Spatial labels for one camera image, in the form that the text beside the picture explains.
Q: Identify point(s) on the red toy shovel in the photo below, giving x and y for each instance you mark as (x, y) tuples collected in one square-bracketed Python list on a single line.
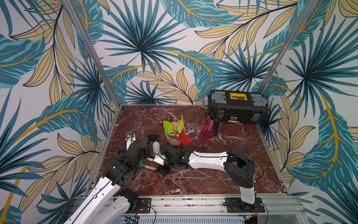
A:
[(184, 139)]

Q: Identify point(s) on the yellow toy shovel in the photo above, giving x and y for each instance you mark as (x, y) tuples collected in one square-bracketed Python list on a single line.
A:
[(182, 120)]

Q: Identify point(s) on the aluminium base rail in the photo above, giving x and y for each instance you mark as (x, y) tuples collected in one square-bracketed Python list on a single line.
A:
[(276, 204)]

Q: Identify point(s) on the green toy rake wooden handle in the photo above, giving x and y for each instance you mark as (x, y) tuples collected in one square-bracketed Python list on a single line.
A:
[(141, 165)]

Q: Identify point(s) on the silver open-end wrench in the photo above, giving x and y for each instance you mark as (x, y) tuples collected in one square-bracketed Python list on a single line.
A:
[(174, 118)]

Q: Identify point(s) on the aluminium corner post right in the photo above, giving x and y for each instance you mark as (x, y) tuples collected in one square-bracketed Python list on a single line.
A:
[(302, 18)]

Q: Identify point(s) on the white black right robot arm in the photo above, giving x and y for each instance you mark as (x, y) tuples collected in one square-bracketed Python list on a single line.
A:
[(240, 168)]

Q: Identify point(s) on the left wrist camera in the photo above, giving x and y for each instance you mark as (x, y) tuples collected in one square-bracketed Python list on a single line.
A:
[(130, 138)]

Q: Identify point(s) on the pink pressure spray bottle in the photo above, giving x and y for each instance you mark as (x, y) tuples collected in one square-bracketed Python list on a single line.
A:
[(210, 127)]

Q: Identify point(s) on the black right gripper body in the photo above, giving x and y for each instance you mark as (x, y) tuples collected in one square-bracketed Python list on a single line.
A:
[(167, 152)]

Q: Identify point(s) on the white trigger spray bottle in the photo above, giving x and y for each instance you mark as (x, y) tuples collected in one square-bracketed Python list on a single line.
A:
[(155, 143)]

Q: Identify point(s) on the aluminium corner post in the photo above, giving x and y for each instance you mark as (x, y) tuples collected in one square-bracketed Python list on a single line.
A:
[(302, 18), (75, 16)]

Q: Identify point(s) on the aluminium corner post left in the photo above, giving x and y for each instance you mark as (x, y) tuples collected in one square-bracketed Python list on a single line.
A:
[(75, 16)]

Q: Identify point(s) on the green toy trowel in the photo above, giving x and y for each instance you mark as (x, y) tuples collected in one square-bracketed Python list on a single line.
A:
[(168, 126)]

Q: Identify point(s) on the terracotta plastic flower pot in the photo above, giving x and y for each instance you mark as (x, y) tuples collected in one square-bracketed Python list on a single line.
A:
[(172, 136)]

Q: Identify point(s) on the black deli toolbox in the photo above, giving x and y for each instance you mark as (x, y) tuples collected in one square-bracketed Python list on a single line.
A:
[(236, 107)]

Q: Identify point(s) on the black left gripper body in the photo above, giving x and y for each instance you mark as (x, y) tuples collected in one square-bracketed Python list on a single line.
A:
[(121, 152)]

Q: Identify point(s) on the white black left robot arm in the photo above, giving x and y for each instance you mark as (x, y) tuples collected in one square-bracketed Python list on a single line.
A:
[(114, 177)]

